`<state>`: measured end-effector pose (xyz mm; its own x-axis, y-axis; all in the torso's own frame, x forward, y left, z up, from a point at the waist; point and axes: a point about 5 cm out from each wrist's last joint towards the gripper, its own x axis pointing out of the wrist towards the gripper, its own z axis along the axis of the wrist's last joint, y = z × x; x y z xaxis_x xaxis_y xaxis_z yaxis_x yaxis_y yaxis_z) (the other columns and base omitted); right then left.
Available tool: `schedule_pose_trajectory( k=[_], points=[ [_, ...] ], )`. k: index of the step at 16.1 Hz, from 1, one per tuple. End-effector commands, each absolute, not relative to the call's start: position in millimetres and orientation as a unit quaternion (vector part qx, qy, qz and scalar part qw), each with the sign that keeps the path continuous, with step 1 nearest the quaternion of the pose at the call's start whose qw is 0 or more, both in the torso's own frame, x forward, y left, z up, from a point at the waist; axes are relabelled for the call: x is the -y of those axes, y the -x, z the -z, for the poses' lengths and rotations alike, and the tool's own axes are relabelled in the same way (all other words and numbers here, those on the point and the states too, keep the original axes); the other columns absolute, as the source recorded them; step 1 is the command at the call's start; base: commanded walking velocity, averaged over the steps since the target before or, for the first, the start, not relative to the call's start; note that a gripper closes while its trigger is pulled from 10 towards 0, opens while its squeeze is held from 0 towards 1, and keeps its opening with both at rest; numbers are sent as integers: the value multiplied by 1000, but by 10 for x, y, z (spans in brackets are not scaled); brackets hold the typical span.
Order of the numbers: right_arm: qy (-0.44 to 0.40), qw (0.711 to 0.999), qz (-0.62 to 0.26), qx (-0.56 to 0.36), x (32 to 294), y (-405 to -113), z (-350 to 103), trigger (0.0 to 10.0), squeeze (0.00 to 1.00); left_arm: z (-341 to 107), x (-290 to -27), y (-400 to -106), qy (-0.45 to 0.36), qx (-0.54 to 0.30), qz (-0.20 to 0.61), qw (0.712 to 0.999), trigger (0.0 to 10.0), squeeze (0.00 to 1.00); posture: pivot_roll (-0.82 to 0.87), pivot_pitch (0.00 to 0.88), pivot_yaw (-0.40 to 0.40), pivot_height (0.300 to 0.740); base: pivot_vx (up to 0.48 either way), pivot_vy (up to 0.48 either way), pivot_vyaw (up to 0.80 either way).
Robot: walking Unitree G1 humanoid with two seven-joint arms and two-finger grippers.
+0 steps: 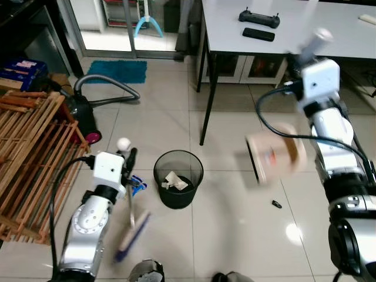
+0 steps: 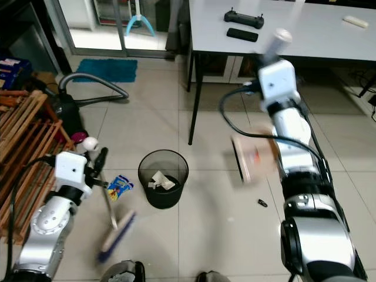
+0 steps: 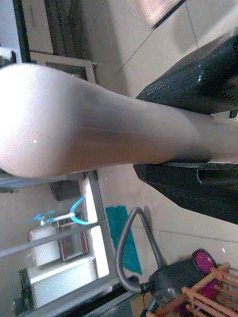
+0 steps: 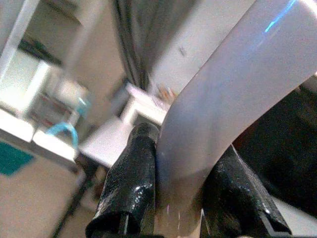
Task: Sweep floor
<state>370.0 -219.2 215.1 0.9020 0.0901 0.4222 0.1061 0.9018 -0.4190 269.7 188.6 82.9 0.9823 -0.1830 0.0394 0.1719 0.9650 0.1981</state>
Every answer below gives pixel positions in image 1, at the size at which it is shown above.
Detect blue bristle broom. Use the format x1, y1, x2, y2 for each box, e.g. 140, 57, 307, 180
116, 137, 152, 263

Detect pink long-handled dustpan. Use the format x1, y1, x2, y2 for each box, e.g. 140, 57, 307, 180
245, 28, 334, 187

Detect teal floor mat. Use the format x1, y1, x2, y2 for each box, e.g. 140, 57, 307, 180
88, 60, 148, 85

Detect blue yellow snack wrapper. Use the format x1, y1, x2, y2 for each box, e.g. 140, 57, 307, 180
130, 176, 148, 195

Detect black phone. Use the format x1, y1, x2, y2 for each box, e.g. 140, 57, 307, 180
242, 28, 276, 42

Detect crumpled white paper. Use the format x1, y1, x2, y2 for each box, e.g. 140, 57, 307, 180
162, 171, 189, 190

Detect white low cabinet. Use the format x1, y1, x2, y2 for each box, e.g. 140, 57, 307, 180
205, 53, 289, 83

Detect white table black legs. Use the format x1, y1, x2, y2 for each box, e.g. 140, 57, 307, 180
197, 0, 376, 146

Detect black remote controller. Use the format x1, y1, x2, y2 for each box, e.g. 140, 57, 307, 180
239, 8, 281, 29

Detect black mesh waste bin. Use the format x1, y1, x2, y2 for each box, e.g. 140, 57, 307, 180
154, 150, 204, 210

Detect wooden slatted rack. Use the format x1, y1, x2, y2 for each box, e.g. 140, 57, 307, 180
0, 91, 92, 244

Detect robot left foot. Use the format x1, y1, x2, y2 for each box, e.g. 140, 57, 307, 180
128, 260, 166, 282

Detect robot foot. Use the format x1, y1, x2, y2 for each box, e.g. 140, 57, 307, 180
128, 260, 166, 282
212, 271, 254, 282

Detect small cardboard box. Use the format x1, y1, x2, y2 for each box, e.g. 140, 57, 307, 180
49, 72, 75, 89

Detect light blue forked stand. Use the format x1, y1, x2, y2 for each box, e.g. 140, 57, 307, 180
133, 0, 166, 38

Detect blue printed box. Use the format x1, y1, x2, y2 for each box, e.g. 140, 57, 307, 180
0, 58, 49, 92

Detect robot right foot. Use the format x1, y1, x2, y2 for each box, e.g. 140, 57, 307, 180
212, 271, 254, 282

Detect black cabinet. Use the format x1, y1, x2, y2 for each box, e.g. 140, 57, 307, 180
0, 0, 83, 78

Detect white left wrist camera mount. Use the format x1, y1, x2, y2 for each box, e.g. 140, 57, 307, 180
92, 152, 127, 190

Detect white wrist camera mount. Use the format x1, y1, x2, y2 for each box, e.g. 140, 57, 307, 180
297, 59, 342, 112
92, 152, 127, 190

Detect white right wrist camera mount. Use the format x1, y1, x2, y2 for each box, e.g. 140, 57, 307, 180
297, 59, 342, 112

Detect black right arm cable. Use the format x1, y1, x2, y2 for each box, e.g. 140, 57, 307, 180
256, 86, 354, 155

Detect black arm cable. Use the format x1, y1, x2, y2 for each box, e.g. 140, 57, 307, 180
256, 86, 354, 155
49, 155, 95, 278

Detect black vacuum cleaner with hose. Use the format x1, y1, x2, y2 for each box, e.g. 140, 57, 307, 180
62, 74, 141, 145

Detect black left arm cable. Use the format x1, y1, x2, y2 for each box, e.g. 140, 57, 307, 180
49, 155, 95, 278

